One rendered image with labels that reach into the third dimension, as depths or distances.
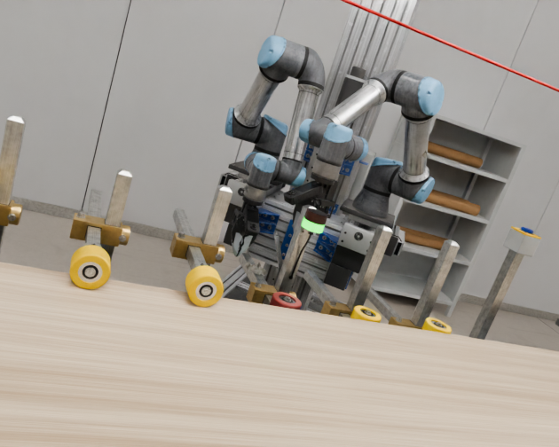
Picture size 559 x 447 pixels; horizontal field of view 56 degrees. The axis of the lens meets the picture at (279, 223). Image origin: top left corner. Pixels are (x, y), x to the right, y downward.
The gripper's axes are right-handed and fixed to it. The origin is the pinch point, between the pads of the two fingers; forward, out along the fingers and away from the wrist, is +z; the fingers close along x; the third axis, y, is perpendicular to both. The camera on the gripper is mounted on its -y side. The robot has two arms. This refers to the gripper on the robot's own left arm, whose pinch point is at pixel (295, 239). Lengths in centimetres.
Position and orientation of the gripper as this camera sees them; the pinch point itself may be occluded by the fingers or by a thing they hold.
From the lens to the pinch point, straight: 157.2
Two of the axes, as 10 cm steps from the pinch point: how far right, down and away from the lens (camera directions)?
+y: 7.5, 0.7, 6.6
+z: -3.1, 9.2, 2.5
